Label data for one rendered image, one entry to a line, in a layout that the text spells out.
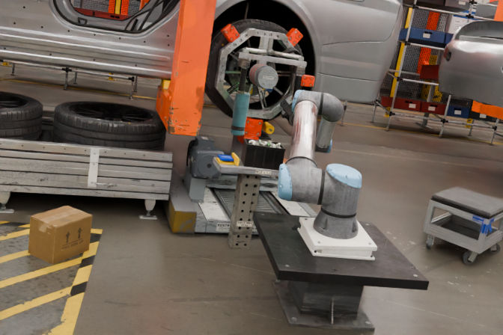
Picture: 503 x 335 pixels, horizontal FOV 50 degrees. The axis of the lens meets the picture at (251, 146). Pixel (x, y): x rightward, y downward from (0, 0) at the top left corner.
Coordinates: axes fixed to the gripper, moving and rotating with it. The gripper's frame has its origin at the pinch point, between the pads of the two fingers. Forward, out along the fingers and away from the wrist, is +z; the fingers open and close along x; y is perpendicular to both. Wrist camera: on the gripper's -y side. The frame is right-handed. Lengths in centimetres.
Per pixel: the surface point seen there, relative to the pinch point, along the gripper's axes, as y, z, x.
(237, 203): -3, -75, -59
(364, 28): -9, 2, 75
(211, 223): 3, -60, -77
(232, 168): -23, -80, -50
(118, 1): -102, 508, -28
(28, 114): -97, -17, -119
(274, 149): -16, -79, -27
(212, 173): -9, -35, -61
